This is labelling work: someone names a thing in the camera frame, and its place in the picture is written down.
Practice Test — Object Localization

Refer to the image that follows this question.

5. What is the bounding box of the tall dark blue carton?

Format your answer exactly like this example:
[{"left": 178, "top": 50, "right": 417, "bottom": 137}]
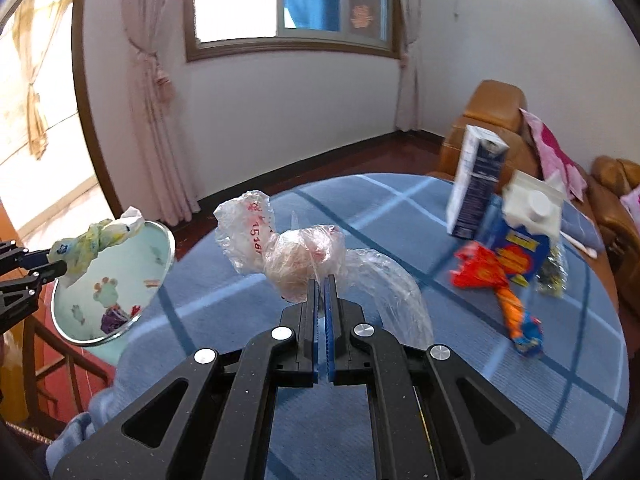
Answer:
[{"left": 445, "top": 124, "right": 510, "bottom": 240}]

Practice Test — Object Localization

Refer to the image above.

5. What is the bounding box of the clear packet with green contents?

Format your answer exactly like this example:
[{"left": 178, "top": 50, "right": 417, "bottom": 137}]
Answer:
[{"left": 534, "top": 244, "right": 569, "bottom": 295}]

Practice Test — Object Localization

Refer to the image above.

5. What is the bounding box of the red paper window decoration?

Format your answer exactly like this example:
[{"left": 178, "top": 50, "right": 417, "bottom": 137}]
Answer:
[{"left": 349, "top": 3, "right": 376, "bottom": 29}]

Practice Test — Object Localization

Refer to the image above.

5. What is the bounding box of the light green bin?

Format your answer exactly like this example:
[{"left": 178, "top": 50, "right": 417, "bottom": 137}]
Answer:
[{"left": 50, "top": 219, "right": 176, "bottom": 367}]

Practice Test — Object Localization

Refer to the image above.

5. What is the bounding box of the clear plastic bag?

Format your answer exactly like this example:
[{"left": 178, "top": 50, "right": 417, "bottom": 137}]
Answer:
[{"left": 213, "top": 189, "right": 435, "bottom": 347}]

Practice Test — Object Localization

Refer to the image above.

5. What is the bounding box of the blue white milk carton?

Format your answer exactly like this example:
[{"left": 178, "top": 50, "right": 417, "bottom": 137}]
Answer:
[{"left": 474, "top": 169, "right": 566, "bottom": 287}]

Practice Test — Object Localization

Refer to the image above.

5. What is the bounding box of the yellow white plastic bag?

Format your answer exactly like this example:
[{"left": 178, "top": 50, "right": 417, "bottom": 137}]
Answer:
[{"left": 47, "top": 205, "right": 146, "bottom": 289}]

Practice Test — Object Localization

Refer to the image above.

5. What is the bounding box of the brown leather armchair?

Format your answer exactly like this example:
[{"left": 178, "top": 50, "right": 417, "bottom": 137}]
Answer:
[{"left": 439, "top": 79, "right": 544, "bottom": 181}]

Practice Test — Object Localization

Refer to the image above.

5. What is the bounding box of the white plastic spoon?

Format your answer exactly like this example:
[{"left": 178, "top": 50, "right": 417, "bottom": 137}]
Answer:
[{"left": 559, "top": 232, "right": 599, "bottom": 260}]

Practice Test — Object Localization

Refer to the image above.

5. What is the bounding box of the narrow pink curtain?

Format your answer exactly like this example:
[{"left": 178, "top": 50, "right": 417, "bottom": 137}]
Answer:
[{"left": 394, "top": 0, "right": 424, "bottom": 132}]

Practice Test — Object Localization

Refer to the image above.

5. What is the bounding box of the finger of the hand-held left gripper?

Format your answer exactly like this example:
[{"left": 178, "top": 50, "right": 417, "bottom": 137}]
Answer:
[
  {"left": 0, "top": 279, "right": 42, "bottom": 334},
  {"left": 0, "top": 240, "right": 68, "bottom": 282}
]

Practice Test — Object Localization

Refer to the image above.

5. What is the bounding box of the folded blue checked cloth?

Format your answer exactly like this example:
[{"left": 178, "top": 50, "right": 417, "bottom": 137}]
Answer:
[{"left": 559, "top": 204, "right": 606, "bottom": 252}]

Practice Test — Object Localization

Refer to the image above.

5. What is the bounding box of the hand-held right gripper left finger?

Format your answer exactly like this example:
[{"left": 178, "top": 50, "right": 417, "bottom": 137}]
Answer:
[{"left": 50, "top": 278, "right": 321, "bottom": 480}]

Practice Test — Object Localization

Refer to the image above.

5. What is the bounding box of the red printed packet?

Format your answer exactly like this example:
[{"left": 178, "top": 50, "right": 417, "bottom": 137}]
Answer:
[{"left": 449, "top": 240, "right": 516, "bottom": 291}]

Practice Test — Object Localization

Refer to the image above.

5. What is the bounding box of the brown framed window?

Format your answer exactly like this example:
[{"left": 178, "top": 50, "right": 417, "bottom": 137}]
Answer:
[{"left": 182, "top": 0, "right": 401, "bottom": 64}]

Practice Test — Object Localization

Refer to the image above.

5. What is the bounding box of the pink floral pillow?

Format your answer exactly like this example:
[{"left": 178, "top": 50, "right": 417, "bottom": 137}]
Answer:
[
  {"left": 519, "top": 107, "right": 589, "bottom": 202},
  {"left": 619, "top": 184, "right": 640, "bottom": 222}
]

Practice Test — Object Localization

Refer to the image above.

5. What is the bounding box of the blue orange snack wrapper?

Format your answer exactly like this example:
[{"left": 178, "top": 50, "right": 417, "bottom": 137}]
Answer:
[{"left": 497, "top": 284, "right": 546, "bottom": 359}]

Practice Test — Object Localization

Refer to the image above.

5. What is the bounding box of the purple foil wrapper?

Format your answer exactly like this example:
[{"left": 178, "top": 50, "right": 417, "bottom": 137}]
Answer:
[{"left": 99, "top": 307, "right": 132, "bottom": 335}]

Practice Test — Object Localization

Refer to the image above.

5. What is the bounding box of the wide pink curtain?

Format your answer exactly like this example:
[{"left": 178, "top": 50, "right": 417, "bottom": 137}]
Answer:
[{"left": 122, "top": 0, "right": 202, "bottom": 226}]

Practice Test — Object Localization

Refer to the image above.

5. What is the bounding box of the yellow curtain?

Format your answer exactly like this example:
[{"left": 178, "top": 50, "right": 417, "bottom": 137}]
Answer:
[{"left": 0, "top": 0, "right": 81, "bottom": 162}]

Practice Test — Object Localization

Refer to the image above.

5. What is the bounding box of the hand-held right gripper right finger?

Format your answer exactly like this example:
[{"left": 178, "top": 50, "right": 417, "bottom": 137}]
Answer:
[{"left": 322, "top": 274, "right": 583, "bottom": 480}]

